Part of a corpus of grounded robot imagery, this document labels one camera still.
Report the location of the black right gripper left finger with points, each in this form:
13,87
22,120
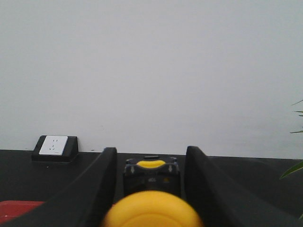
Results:
76,194

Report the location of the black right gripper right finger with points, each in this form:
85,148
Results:
241,192

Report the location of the yellow mushroom push button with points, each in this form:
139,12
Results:
152,196

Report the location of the black white power socket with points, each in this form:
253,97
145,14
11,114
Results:
50,148

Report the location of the red plastic tray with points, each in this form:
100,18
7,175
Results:
13,209

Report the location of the green plant leaves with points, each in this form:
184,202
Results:
298,166

